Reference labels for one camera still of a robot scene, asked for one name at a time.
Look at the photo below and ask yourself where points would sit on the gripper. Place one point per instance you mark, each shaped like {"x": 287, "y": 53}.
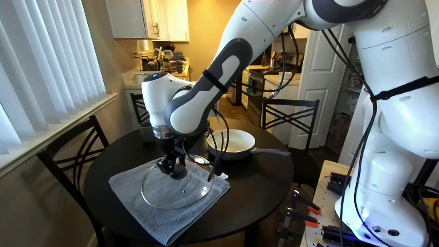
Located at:
{"x": 168, "y": 145}

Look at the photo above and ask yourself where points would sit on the clear glass pan lid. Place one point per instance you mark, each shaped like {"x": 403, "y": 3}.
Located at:
{"x": 178, "y": 193}

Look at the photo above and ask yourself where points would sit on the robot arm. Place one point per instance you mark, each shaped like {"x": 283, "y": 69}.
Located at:
{"x": 394, "y": 103}

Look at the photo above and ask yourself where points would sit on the blue towel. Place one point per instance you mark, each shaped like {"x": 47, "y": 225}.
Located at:
{"x": 137, "y": 206}

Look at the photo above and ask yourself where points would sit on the white frying pan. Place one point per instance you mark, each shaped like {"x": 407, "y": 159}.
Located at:
{"x": 236, "y": 142}

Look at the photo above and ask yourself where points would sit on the grey mug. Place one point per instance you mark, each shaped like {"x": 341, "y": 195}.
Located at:
{"x": 146, "y": 132}

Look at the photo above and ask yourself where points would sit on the dark wooden chair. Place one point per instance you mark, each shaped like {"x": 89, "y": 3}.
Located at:
{"x": 289, "y": 115}
{"x": 80, "y": 144}
{"x": 139, "y": 106}

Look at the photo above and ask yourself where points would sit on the white dish rack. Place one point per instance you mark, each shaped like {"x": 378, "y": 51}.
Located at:
{"x": 142, "y": 77}

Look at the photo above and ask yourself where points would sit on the black coffee maker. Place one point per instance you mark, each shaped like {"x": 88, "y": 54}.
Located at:
{"x": 149, "y": 64}

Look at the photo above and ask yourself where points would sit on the stove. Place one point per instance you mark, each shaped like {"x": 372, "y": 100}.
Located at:
{"x": 255, "y": 99}

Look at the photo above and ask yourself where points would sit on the white upper cabinet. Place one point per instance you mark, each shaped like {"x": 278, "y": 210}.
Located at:
{"x": 130, "y": 19}

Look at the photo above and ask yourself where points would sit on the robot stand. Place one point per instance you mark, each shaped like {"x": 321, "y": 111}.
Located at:
{"x": 324, "y": 202}

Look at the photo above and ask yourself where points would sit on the white vertical blinds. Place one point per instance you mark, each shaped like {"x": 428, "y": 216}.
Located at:
{"x": 44, "y": 61}

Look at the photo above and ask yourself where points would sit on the white panel door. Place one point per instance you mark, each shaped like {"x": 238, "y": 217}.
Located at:
{"x": 319, "y": 85}

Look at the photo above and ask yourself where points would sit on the black metal bar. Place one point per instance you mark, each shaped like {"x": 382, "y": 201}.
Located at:
{"x": 337, "y": 183}
{"x": 337, "y": 234}

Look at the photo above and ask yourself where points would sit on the yellow box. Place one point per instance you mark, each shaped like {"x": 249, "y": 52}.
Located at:
{"x": 430, "y": 207}

